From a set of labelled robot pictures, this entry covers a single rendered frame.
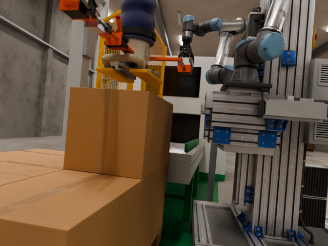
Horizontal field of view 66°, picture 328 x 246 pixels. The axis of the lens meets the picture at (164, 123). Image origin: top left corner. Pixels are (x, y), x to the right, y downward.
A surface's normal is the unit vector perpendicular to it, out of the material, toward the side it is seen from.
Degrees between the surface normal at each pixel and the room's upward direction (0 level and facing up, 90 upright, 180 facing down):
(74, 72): 90
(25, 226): 90
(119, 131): 90
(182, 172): 90
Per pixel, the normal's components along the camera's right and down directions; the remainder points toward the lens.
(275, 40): 0.29, 0.14
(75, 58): -0.20, -0.03
